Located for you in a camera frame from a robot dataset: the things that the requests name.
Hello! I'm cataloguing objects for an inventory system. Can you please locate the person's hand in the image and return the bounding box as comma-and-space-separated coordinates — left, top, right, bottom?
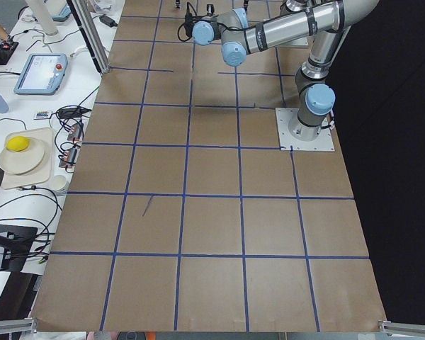
0, 31, 12, 41

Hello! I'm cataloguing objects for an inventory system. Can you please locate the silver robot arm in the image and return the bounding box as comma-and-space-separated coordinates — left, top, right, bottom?
183, 0, 378, 142

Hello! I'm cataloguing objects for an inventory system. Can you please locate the black controller device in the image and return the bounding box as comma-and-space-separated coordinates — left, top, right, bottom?
0, 42, 18, 65

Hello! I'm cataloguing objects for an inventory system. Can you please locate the white cylinder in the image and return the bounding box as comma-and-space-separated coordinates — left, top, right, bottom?
25, 0, 58, 36

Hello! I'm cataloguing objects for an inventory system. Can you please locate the blue teach pendant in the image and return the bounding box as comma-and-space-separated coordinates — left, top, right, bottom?
44, 0, 71, 22
13, 53, 68, 96

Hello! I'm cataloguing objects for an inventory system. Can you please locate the small colourful card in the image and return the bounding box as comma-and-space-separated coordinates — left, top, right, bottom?
33, 110, 53, 120

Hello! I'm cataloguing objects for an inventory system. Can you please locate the black power adapter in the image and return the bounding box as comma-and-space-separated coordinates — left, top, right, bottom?
99, 15, 118, 28

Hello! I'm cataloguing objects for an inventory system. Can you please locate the yellow lemon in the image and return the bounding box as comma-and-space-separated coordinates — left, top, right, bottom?
6, 135, 30, 152

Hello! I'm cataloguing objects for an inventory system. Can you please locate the upper usb hub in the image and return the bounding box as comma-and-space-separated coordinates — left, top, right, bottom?
67, 122, 84, 142

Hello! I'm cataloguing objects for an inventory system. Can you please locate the usb hub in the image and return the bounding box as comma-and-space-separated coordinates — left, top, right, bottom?
59, 147, 79, 169
67, 122, 84, 142

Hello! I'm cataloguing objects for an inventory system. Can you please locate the beige plate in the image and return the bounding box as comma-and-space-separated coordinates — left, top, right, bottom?
0, 138, 45, 174

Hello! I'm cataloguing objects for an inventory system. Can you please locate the lower usb hub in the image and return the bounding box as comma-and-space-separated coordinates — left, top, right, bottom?
59, 147, 79, 169

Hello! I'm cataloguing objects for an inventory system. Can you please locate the beige tray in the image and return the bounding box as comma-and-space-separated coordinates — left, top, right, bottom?
0, 127, 54, 189

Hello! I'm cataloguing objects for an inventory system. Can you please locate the white paper cup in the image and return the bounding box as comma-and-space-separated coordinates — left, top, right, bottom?
48, 175, 69, 194

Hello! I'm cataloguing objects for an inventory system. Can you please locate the aluminium frame post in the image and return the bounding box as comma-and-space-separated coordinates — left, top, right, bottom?
67, 0, 109, 74

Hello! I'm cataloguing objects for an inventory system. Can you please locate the black camera stand base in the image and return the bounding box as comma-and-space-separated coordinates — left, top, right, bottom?
0, 225, 38, 272

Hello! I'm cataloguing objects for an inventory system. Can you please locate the blue lit wrist camera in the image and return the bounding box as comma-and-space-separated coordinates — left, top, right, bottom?
206, 4, 215, 16

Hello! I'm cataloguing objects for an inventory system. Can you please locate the left bottom aluminium bracket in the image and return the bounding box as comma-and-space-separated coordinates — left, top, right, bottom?
0, 318, 38, 334

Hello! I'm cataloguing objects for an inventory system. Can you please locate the aluminium bracket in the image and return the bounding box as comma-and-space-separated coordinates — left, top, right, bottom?
0, 318, 38, 334
378, 320, 425, 338

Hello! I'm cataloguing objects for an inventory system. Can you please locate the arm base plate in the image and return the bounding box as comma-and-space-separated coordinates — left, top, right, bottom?
278, 38, 309, 48
276, 108, 335, 152

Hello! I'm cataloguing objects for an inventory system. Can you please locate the right bottom aluminium bracket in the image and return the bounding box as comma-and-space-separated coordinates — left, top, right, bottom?
378, 320, 425, 338

